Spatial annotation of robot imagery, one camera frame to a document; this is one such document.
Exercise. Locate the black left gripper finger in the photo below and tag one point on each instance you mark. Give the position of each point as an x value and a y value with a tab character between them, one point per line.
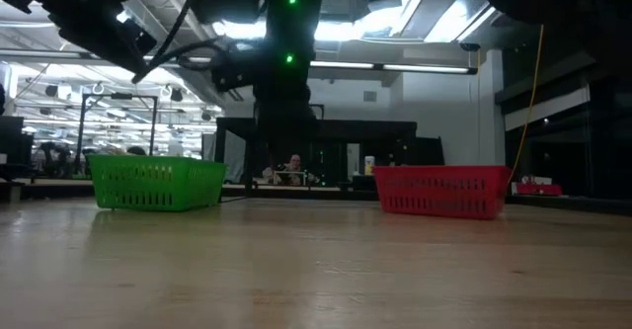
131	47

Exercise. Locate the green plastic basket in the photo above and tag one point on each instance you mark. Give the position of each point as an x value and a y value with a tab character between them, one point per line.
158	183

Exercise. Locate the red plastic basket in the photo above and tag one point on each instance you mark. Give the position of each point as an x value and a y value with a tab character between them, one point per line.
444	190

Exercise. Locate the person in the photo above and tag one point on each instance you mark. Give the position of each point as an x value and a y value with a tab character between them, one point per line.
49	158
135	151
295	163

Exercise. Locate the black mesh metal shelf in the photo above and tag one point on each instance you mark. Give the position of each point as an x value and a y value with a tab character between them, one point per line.
365	129

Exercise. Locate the white bottle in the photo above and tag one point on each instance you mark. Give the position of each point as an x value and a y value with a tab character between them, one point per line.
369	166

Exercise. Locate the long ceiling light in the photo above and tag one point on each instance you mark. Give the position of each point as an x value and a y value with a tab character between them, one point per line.
424	68

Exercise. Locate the dark monitor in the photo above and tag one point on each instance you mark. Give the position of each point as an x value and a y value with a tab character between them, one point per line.
12	146

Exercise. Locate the red box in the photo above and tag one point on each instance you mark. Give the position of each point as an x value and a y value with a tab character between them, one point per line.
538	189

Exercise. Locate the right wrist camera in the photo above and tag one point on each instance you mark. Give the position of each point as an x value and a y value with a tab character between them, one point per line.
234	74

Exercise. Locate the wall vent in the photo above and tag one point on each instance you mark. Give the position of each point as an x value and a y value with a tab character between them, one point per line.
370	97

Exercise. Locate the black metal rig frame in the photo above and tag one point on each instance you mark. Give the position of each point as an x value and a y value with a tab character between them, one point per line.
81	131

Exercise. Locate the dome security camera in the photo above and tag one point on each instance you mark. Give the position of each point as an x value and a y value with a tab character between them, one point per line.
469	47

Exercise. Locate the black metal table frame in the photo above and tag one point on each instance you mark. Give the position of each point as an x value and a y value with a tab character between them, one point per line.
568	204

